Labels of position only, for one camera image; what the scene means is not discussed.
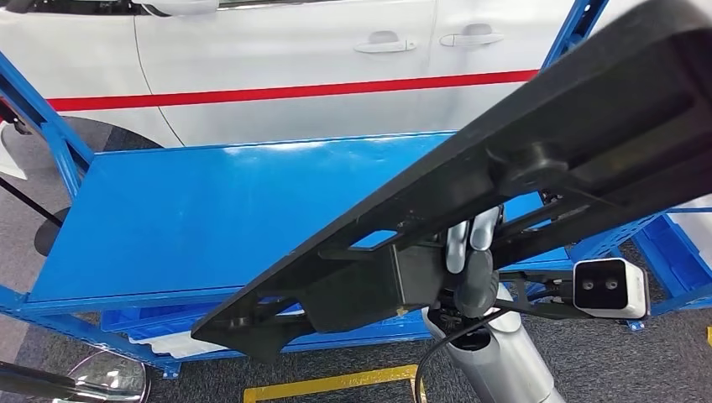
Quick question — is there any blue plastic bin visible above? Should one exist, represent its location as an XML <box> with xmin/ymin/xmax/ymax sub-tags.
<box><xmin>101</xmin><ymin>302</ymin><xmax>304</xmax><ymax>342</ymax></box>
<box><xmin>634</xmin><ymin>215</ymin><xmax>712</xmax><ymax>301</ymax></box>

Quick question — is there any white car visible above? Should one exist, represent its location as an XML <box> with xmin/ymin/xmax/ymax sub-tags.
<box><xmin>0</xmin><ymin>0</ymin><xmax>630</xmax><ymax>149</ymax></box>

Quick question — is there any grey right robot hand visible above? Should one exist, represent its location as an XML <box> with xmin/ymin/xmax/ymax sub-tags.
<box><xmin>444</xmin><ymin>206</ymin><xmax>503</xmax><ymax>320</ymax></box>

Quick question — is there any thin black stanchion post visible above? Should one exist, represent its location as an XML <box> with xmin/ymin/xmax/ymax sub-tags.
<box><xmin>0</xmin><ymin>175</ymin><xmax>72</xmax><ymax>258</ymax></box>

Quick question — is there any chrome stanchion post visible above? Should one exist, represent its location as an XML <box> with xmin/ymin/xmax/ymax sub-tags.
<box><xmin>0</xmin><ymin>348</ymin><xmax>152</xmax><ymax>403</ymax></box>

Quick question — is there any red barrier belt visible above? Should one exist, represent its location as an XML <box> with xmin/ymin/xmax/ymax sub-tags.
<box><xmin>47</xmin><ymin>69</ymin><xmax>541</xmax><ymax>113</ymax></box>

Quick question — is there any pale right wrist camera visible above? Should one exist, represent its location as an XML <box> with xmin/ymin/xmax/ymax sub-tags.
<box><xmin>573</xmin><ymin>257</ymin><xmax>651</xmax><ymax>320</ymax></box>

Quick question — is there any long black plastic part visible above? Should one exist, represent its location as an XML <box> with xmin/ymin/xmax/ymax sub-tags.
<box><xmin>191</xmin><ymin>0</ymin><xmax>712</xmax><ymax>363</ymax></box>

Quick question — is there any white car door handle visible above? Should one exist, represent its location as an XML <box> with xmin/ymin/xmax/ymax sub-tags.
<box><xmin>439</xmin><ymin>23</ymin><xmax>505</xmax><ymax>49</ymax></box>

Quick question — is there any blue metal shelf rack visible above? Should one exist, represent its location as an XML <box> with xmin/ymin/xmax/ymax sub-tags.
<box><xmin>0</xmin><ymin>0</ymin><xmax>668</xmax><ymax>379</ymax></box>

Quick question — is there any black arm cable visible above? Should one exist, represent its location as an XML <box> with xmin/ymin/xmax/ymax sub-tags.
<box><xmin>414</xmin><ymin>308</ymin><xmax>507</xmax><ymax>403</ymax></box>

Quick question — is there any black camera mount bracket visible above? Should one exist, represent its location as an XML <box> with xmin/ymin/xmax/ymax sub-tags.
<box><xmin>495</xmin><ymin>270</ymin><xmax>591</xmax><ymax>322</ymax></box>

